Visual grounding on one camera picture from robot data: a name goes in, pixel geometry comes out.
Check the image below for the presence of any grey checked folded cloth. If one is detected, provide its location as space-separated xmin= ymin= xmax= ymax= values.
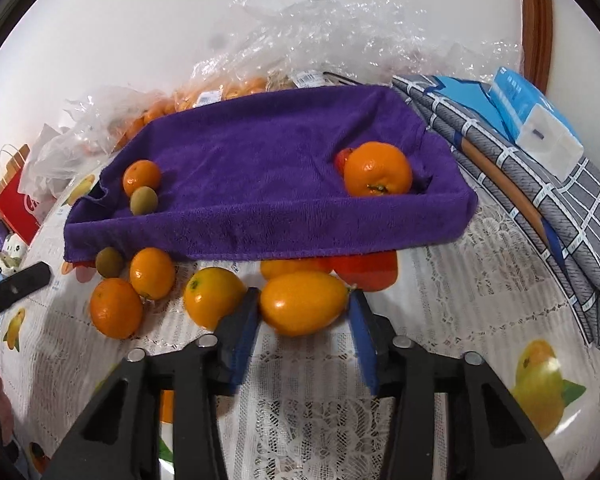
xmin=391 ymin=75 xmax=600 ymax=348

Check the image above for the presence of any large orange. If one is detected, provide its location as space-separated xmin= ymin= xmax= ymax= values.
xmin=90 ymin=278 xmax=144 ymax=340

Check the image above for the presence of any brown wooden door frame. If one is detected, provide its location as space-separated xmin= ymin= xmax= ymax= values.
xmin=521 ymin=0 xmax=554 ymax=93

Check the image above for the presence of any crumpled clear plastic bag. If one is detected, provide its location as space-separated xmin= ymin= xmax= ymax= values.
xmin=204 ymin=0 xmax=524 ymax=82

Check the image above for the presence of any small red tomato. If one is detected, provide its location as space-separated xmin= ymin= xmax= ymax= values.
xmin=334 ymin=148 xmax=353 ymax=177

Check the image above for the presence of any clear bag left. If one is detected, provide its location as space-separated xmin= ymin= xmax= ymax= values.
xmin=54 ymin=84 xmax=176 ymax=162

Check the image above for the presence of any lone orange front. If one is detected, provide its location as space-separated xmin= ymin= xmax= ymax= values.
xmin=260 ymin=271 xmax=349 ymax=337

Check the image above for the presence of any green kiwi back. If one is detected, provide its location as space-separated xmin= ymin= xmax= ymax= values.
xmin=130 ymin=186 xmax=158 ymax=216

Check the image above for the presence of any white plastic shopping bag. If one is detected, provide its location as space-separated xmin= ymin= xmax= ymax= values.
xmin=18 ymin=125 xmax=76 ymax=203

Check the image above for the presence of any green kiwi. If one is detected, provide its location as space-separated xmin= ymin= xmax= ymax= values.
xmin=130 ymin=186 xmax=158 ymax=216
xmin=95 ymin=247 xmax=125 ymax=278

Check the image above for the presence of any red paper shopping bag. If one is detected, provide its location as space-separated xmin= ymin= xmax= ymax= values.
xmin=0 ymin=144 xmax=40 ymax=245

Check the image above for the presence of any small orange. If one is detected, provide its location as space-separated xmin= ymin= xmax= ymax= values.
xmin=183 ymin=266 xmax=247 ymax=330
xmin=122 ymin=159 xmax=162 ymax=197

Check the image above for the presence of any green kiwi front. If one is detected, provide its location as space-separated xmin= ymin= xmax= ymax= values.
xmin=95 ymin=247 xmax=125 ymax=278

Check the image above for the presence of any purple towel covered tray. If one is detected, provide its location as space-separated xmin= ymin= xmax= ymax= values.
xmin=64 ymin=86 xmax=478 ymax=262

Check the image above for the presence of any blue tissue pack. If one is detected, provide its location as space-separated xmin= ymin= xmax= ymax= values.
xmin=489 ymin=67 xmax=584 ymax=181

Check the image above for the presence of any clear bag of oranges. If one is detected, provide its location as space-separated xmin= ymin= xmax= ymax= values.
xmin=108 ymin=56 xmax=329 ymax=151

